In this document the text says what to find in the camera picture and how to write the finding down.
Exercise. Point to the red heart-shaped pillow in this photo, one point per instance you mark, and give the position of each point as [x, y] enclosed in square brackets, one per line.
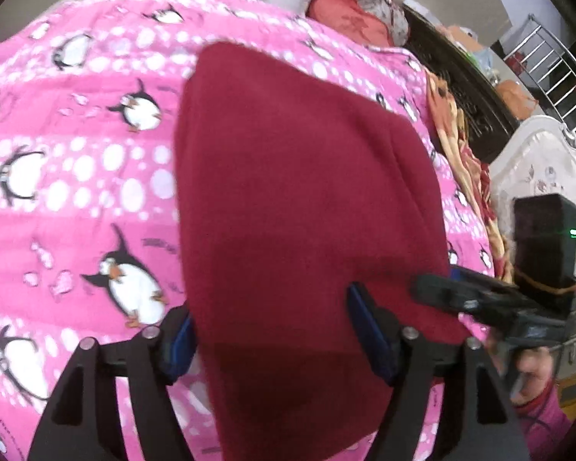
[350, 17]

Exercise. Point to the orange floral blanket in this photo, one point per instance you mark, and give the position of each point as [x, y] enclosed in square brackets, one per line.
[461, 153]

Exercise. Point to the orange plastic bag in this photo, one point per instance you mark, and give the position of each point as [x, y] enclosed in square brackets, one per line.
[513, 98]

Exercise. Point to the white ornate chair back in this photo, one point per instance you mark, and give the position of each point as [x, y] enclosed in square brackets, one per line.
[537, 158]

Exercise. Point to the dark red sweater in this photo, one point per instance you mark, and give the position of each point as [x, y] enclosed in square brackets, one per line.
[293, 201]

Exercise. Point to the dark carved wooden cabinet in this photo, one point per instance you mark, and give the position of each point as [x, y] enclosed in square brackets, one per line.
[461, 81]

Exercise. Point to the person's right hand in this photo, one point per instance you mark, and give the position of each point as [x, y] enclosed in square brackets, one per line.
[535, 372]

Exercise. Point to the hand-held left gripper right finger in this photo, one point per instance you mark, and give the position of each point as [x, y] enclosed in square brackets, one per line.
[367, 326]

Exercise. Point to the pink penguin print blanket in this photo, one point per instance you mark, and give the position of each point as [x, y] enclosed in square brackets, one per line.
[77, 177]

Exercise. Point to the metal stair railing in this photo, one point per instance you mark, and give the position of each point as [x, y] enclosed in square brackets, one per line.
[557, 62]

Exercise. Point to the person's right forearm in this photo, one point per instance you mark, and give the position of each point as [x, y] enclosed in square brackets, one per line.
[542, 430]

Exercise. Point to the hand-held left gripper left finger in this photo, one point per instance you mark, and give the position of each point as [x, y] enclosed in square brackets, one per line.
[180, 345]

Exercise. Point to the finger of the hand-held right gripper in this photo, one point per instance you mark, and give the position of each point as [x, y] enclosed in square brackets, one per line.
[480, 282]
[465, 300]

